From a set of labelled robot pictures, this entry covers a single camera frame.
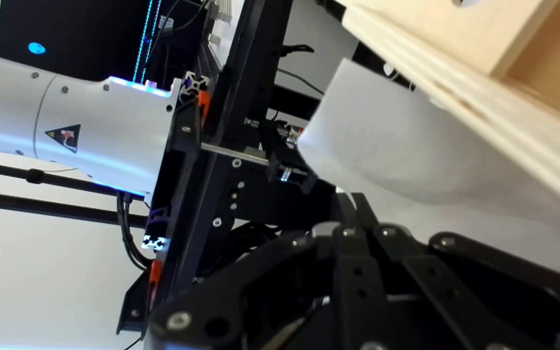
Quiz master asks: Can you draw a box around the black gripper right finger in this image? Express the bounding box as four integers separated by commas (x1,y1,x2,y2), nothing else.
355,192,380,229

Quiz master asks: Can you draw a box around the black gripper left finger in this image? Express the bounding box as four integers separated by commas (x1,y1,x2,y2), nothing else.
333,192,358,227

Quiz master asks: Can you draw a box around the white paper napkin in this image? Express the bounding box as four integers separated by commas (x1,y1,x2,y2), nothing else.
298,58,560,272

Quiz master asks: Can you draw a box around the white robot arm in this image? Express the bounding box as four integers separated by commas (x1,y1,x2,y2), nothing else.
0,58,207,225

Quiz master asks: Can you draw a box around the wooden shape sorter house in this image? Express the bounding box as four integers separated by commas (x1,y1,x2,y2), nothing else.
339,0,560,196

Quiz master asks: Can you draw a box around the black clamp mount frame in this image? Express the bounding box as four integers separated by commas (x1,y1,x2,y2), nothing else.
115,0,335,336

